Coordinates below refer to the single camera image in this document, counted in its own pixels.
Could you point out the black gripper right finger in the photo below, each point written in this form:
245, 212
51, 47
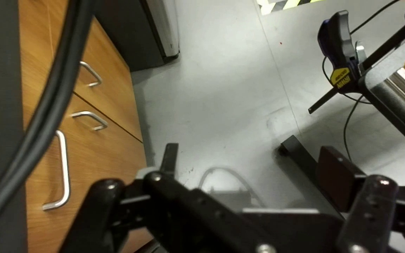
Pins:
371, 212

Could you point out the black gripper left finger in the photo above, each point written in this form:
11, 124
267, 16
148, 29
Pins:
183, 220

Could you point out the black robot cart aluminium rails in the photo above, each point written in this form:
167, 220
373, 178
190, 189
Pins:
399, 110

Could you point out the black yellow bar clamp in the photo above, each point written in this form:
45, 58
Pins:
337, 43

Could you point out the black and stainless appliance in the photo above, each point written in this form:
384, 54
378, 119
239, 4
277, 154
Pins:
136, 33

